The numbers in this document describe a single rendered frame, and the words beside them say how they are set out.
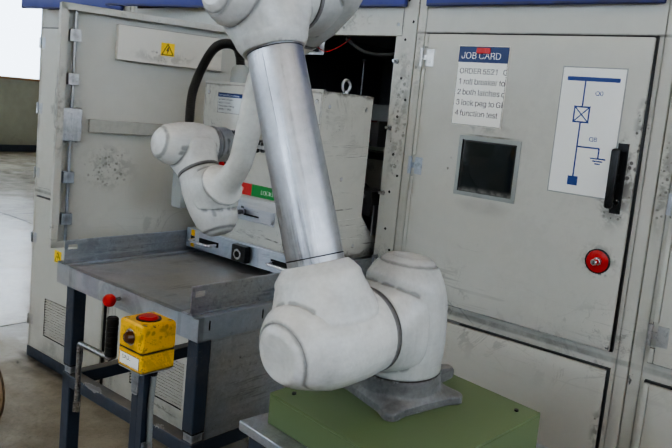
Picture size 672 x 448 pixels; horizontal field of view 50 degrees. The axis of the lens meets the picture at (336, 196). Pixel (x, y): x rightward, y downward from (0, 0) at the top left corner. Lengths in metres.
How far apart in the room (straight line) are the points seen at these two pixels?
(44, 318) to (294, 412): 2.47
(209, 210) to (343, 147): 0.53
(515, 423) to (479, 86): 0.92
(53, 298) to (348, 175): 1.92
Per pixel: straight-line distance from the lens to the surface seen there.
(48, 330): 3.71
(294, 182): 1.20
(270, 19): 1.24
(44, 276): 3.67
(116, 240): 2.23
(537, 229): 1.88
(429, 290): 1.31
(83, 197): 2.41
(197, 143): 1.74
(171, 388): 2.97
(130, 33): 2.40
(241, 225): 2.19
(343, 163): 2.06
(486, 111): 1.94
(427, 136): 2.03
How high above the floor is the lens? 1.36
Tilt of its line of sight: 7 degrees down
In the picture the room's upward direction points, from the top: 6 degrees clockwise
